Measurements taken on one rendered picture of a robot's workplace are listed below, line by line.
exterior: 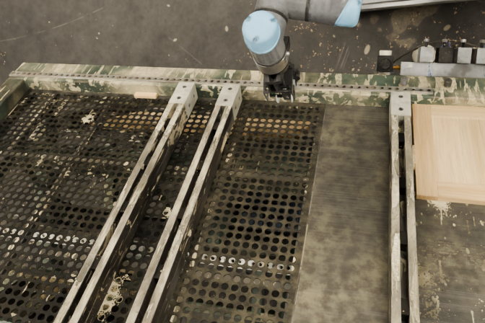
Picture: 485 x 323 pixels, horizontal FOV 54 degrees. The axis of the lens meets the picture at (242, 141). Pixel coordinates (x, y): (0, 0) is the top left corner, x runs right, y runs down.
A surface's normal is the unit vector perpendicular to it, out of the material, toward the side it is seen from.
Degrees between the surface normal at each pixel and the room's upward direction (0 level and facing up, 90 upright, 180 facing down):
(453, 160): 56
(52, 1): 0
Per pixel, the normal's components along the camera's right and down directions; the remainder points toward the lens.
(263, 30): -0.25, -0.32
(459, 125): -0.11, -0.73
